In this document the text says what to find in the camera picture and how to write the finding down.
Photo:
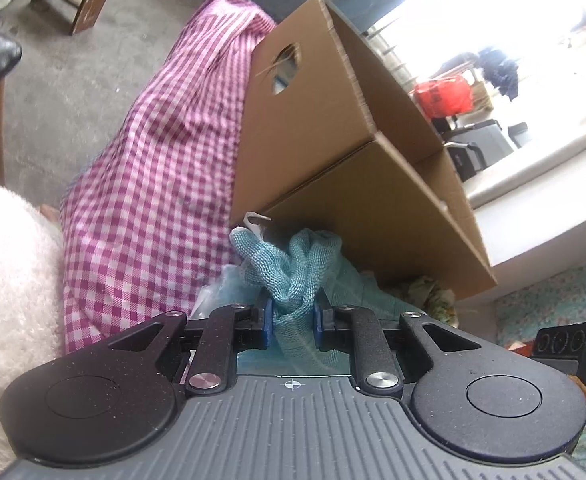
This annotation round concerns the teal patterned mat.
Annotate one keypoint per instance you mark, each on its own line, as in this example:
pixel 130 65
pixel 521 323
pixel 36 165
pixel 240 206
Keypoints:
pixel 548 300

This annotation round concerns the green floral scrunchie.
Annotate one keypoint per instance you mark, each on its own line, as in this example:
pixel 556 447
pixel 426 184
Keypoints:
pixel 433 295

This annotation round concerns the pink checkered tablecloth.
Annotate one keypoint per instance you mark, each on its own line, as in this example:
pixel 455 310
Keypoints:
pixel 148 185

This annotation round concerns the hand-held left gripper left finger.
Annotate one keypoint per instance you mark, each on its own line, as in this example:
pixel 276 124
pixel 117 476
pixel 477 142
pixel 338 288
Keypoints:
pixel 267 322

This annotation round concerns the black wheelchair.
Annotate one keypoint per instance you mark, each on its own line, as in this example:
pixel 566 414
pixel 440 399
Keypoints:
pixel 473 147

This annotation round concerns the red plastic bag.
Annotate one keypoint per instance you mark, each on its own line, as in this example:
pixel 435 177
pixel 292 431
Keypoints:
pixel 443 95

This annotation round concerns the brown cardboard box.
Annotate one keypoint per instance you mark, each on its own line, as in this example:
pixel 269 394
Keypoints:
pixel 323 135

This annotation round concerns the teal knit cloth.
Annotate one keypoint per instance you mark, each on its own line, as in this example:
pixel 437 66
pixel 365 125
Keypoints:
pixel 293 280

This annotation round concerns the white fluffy cushion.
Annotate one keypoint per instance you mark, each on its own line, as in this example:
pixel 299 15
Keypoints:
pixel 8 285

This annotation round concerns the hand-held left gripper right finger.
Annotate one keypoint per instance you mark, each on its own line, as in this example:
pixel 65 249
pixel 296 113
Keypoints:
pixel 318 327

